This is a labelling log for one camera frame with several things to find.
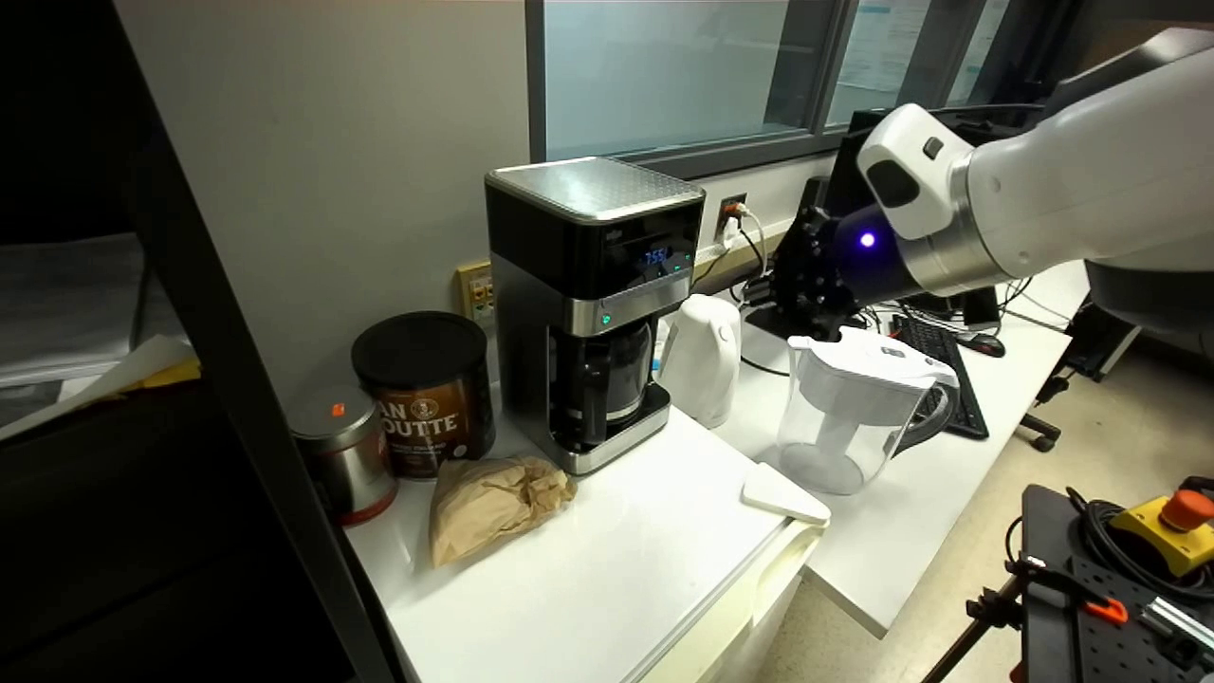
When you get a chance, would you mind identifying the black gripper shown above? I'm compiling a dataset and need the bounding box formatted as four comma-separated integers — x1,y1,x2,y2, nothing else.
770,205,893,350

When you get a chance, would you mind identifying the black steel drip coffeemaker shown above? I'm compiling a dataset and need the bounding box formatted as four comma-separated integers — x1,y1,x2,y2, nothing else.
480,156,709,480

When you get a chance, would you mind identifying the yellow emergency stop button box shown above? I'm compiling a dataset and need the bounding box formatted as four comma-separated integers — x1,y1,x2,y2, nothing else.
1108,476,1214,580

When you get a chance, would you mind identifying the black computer monitor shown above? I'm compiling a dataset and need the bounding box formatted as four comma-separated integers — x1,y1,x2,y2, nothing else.
764,106,1015,343

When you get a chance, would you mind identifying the white water filter pitcher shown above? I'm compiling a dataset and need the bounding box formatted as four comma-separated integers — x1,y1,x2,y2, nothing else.
775,324,962,503

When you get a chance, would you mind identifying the black computer keyboard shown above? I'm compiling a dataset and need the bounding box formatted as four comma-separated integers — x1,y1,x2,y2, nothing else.
887,312,993,444

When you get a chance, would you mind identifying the folded white paper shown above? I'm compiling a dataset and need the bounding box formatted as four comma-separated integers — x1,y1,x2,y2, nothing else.
737,458,838,532

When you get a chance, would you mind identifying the crumpled brown paper bag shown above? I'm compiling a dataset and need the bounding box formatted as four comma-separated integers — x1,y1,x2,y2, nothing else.
424,451,580,579

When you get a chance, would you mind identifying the dark coffee can brown label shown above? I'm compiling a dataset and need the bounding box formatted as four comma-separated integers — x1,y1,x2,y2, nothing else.
347,308,501,482

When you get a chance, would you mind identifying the black perforated board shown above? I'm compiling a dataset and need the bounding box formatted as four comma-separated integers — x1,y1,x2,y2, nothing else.
1015,482,1214,683

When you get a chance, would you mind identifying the steel canister red base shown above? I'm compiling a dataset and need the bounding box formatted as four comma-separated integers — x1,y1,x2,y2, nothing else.
290,395,403,529

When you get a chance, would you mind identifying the stack of white papers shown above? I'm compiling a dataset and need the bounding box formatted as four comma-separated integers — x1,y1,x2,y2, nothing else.
0,233,203,442

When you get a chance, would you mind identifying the black power cable at outlet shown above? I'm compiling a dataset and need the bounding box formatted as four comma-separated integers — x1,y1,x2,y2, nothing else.
719,200,778,321

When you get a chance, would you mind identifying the white wall power outlet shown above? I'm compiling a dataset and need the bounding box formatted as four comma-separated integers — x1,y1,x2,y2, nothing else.
714,189,753,248

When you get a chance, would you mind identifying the grey window frame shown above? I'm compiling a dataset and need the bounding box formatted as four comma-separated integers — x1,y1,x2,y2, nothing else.
523,0,1055,183

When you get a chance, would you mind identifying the beige wall socket plate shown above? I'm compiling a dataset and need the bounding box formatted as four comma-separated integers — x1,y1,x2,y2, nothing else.
451,260,501,324

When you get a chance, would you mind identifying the black camera tripod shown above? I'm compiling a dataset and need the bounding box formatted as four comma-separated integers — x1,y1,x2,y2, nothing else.
916,568,1033,683

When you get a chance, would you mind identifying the black metal frame post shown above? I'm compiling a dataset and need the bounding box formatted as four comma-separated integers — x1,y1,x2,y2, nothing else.
108,0,410,683

